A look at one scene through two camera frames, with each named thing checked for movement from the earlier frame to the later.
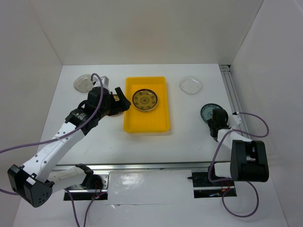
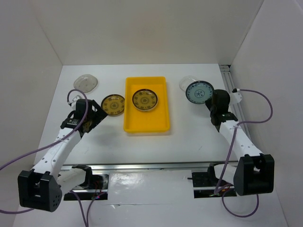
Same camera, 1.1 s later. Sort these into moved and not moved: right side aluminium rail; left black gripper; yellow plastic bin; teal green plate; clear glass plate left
Moved: teal green plate; left black gripper
Not moved: yellow plastic bin; right side aluminium rail; clear glass plate left
